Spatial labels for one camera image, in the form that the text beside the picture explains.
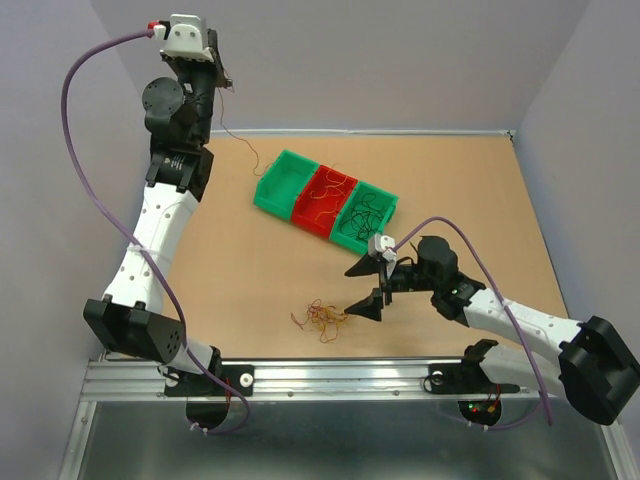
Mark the wire bundle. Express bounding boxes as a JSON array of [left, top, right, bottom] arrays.
[[290, 298, 357, 345]]

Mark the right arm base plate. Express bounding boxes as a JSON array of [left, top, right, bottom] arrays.
[[422, 363, 521, 395]]

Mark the purple cable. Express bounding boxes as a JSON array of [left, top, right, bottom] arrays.
[[60, 27, 251, 436], [389, 215, 554, 433]]

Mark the left green bin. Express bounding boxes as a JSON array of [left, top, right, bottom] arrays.
[[254, 150, 319, 221]]

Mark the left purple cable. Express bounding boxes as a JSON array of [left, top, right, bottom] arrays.
[[60, 27, 251, 436]]

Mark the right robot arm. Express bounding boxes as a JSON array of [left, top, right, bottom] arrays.
[[345, 234, 639, 425]]

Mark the green bin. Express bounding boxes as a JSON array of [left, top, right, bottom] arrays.
[[329, 181, 398, 255], [254, 150, 319, 221]]

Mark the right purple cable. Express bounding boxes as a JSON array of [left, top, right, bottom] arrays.
[[389, 215, 554, 433]]

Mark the right green bin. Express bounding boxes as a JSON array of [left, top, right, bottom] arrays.
[[329, 181, 398, 255]]

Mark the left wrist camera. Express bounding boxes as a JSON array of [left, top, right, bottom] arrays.
[[161, 14, 214, 63]]

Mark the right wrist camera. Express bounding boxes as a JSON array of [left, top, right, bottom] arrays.
[[367, 233, 397, 263]]

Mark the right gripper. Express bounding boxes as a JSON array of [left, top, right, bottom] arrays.
[[343, 249, 438, 322]]

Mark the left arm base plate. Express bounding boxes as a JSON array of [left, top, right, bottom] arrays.
[[158, 363, 255, 398]]

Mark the red bin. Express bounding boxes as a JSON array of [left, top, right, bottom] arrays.
[[291, 165, 358, 239]]

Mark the yellow wire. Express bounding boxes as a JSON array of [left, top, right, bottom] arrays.
[[217, 88, 275, 177]]

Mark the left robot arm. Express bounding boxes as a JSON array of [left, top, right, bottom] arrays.
[[83, 17, 231, 394]]

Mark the aluminium rail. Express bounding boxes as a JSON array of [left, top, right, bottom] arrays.
[[79, 355, 617, 401]]

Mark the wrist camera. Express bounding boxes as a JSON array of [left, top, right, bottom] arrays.
[[161, 14, 214, 63], [367, 233, 397, 263]]

